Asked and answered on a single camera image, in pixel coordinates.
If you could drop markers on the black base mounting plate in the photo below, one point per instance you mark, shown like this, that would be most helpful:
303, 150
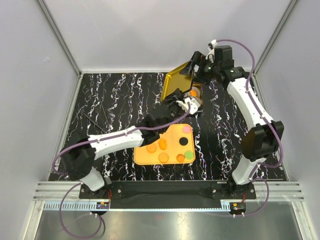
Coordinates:
203, 195

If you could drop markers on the round tan biscuit left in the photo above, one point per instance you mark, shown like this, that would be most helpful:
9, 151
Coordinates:
151, 148

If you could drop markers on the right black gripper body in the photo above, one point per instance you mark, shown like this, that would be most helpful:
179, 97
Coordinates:
208, 71

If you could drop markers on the round tan biscuit bottom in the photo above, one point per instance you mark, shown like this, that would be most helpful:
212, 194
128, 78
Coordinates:
163, 158

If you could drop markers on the metal tongs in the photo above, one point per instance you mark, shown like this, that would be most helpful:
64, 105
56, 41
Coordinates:
98, 121

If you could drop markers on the green cookie right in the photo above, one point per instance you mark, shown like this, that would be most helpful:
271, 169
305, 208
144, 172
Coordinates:
189, 155

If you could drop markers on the pink cookie right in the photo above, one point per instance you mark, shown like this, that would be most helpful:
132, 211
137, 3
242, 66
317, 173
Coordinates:
186, 129

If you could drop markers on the white paper cup back-right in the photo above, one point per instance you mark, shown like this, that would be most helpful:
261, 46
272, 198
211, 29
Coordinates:
197, 90

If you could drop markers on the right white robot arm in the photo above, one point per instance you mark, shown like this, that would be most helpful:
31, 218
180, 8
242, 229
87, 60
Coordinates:
264, 134

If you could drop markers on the gold cookie tin box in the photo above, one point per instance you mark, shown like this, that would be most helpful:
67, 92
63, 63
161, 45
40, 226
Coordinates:
200, 99

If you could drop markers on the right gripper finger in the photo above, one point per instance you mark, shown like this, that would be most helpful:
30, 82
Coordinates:
198, 59
188, 68

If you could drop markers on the round tan biscuit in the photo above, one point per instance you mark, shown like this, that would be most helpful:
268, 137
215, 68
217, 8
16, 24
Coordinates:
163, 158
151, 148

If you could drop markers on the orange swirl cookie bottom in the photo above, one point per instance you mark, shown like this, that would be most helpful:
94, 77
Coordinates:
180, 158

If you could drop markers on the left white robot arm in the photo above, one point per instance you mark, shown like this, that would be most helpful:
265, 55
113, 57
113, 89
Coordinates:
78, 159

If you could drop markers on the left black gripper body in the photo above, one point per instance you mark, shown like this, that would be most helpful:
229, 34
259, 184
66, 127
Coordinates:
174, 108

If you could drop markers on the yellow pineapple cookie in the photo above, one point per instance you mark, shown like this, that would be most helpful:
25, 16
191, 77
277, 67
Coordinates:
162, 144
193, 93

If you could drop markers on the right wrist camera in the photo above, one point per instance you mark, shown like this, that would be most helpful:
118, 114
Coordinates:
211, 50

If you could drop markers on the aluminium frame rail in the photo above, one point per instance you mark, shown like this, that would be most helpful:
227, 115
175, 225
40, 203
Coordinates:
64, 195

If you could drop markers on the yellow plastic tray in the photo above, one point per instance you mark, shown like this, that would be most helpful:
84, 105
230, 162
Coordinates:
142, 157

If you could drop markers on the gold tin lid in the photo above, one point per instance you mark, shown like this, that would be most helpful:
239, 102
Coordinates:
177, 78

